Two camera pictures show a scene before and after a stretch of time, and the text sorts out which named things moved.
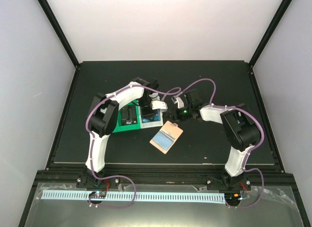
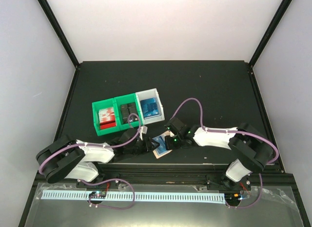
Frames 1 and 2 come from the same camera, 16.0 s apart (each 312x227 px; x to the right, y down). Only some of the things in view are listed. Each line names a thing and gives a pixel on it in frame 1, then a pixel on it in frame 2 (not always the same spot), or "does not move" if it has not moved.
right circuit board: (232, 197) does not move
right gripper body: (182, 115) to (176, 144)
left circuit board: (97, 194) does not move
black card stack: (128, 115) does not move
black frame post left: (58, 29) does not move
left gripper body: (144, 102) to (142, 149)
